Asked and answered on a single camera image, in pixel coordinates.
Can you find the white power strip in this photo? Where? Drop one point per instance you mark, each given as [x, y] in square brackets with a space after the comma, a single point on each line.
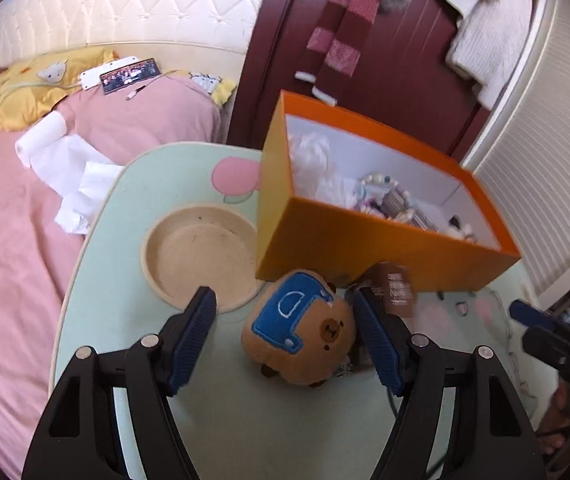
[89, 79]

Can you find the white pen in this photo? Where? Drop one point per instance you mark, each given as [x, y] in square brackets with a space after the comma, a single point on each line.
[135, 92]

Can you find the orange cardboard box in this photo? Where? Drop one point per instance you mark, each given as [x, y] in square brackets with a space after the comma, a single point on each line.
[365, 245]

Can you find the brown printed tag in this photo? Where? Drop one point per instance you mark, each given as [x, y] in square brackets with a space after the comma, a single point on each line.
[397, 290]

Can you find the white knitted towel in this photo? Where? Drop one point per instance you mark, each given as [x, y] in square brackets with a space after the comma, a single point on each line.
[490, 35]

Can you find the smartphone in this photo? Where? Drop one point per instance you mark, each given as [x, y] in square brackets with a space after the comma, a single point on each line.
[130, 75]

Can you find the cream tufted headboard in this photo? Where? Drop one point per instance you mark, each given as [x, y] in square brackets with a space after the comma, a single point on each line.
[140, 0]

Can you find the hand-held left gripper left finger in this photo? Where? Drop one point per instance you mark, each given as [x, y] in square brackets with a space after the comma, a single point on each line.
[195, 345]

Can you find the grey striped pouch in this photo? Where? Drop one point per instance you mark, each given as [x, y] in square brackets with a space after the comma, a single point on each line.
[400, 205]

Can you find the white slatted panel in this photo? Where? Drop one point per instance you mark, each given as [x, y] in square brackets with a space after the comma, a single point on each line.
[555, 160]

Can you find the beige round dish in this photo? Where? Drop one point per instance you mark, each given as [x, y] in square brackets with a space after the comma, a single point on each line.
[200, 245]

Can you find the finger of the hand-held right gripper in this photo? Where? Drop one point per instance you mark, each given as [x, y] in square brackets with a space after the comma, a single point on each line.
[530, 312]
[555, 355]

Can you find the yellow ruffled cartoon pillow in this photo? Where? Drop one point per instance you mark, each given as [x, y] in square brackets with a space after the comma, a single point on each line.
[207, 82]

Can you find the pink blanket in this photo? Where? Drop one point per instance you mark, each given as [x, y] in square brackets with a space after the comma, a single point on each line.
[15, 285]

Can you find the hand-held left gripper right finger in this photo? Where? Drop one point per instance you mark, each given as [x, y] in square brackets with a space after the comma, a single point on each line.
[377, 345]

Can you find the white tissue roll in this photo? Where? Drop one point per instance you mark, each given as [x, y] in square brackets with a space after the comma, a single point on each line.
[40, 140]

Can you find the brown bear plush toy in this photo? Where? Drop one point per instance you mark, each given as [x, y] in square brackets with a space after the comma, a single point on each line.
[295, 330]

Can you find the white plastic bag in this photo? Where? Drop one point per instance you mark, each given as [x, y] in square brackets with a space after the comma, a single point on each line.
[315, 160]

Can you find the maroon pink striped scarf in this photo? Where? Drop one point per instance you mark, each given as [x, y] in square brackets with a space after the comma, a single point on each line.
[350, 15]

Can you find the dark red door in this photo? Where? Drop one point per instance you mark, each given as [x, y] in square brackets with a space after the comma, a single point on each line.
[405, 60]

